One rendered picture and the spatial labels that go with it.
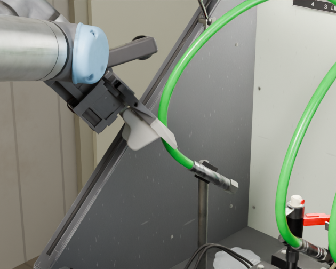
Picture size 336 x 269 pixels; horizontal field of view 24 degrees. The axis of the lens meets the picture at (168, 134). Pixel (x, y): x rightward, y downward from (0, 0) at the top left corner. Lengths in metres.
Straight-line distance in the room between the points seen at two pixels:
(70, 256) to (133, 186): 0.17
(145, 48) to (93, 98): 0.11
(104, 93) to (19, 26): 0.29
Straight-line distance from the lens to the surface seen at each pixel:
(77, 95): 1.14
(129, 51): 1.14
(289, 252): 1.27
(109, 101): 1.13
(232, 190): 1.26
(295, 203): 1.23
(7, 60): 0.85
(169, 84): 1.15
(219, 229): 1.64
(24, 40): 0.87
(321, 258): 1.17
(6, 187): 3.03
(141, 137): 1.13
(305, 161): 1.56
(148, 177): 1.42
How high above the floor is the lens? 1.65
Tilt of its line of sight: 22 degrees down
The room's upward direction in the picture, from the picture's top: straight up
